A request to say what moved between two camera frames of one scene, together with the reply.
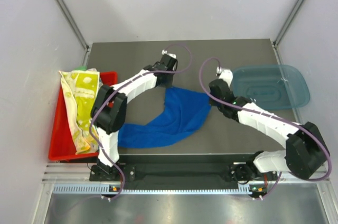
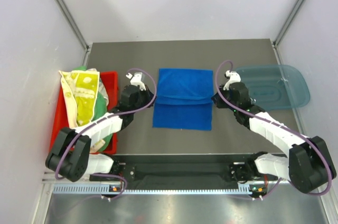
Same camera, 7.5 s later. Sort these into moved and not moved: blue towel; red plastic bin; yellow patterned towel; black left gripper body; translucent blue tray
Moved: blue towel; black left gripper body
Not moved: red plastic bin; yellow patterned towel; translucent blue tray
